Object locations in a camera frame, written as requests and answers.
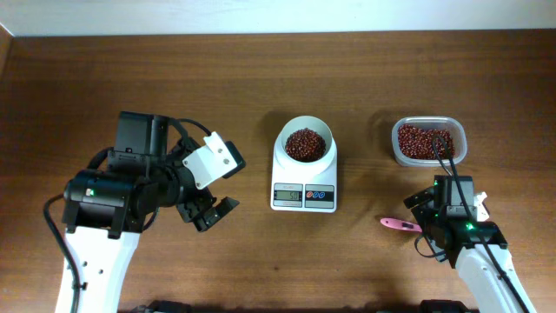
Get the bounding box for red beans pile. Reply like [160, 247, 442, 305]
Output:
[397, 124, 455, 160]

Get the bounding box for white digital kitchen scale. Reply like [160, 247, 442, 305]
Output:
[270, 138, 339, 213]

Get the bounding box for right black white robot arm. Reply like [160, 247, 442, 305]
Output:
[404, 176, 536, 312]

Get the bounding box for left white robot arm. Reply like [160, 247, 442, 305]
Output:
[43, 111, 246, 312]

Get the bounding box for red beans in bowl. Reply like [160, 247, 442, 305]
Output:
[285, 128, 327, 163]

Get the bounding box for white bowl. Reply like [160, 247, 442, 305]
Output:
[276, 116, 334, 165]

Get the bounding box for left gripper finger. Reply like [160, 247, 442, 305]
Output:
[177, 203, 209, 230]
[197, 197, 240, 232]

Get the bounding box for clear plastic bean container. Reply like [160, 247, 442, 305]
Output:
[392, 117, 468, 167]

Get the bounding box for pink measuring scoop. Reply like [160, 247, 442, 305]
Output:
[380, 217, 422, 233]

